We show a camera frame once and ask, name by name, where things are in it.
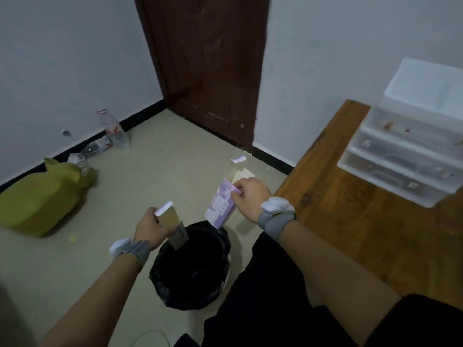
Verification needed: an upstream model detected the person's left hand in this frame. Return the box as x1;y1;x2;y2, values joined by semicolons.
133;207;178;252

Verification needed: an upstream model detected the person's right hand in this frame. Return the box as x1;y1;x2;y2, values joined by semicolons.
230;177;272;225

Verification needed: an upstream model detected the purple white box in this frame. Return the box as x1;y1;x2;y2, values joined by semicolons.
154;201;190;251
204;156;256;230

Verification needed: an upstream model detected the white plastic drawer organizer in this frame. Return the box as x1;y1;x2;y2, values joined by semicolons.
337;57;463;209

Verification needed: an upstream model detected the person's right forearm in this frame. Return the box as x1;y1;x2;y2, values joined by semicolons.
278;220;402;347

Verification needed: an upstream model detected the person's left forearm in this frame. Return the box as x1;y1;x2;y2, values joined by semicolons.
38;253;142;347

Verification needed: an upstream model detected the person's black shirt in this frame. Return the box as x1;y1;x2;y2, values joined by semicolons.
363;294;463;347

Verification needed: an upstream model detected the grey wristband with white tracker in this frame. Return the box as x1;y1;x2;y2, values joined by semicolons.
109;237;151;271
257;197;297;243

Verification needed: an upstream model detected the trash bin with black bag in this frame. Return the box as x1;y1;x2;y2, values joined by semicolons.
149;220;232;311

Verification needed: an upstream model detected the crumpled clear plastic bottle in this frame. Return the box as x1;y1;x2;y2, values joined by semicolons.
67;152;90;172

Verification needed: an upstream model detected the clear bottle with red label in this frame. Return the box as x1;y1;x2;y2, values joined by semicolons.
96;108;130;148

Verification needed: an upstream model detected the green plastic bag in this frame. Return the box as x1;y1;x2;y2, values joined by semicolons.
0;158;99;238

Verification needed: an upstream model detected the dark brown wooden door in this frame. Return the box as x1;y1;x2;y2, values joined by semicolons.
133;0;271;153

